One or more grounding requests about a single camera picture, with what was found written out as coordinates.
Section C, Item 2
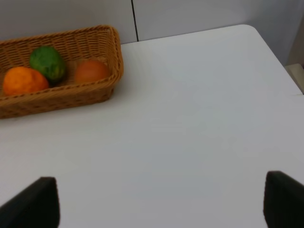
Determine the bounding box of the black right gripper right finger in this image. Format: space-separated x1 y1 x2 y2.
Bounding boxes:
263 171 304 228

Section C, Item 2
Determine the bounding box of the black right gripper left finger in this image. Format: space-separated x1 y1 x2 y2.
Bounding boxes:
0 177 60 228

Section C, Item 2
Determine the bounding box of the orange mandarin fruit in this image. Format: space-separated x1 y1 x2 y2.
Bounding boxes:
2 66 49 96

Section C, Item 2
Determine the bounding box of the red orange peach fruit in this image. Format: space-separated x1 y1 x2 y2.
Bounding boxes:
74 60 110 84

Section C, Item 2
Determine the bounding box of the orange wicker basket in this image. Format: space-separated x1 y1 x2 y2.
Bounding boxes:
0 25 124 119

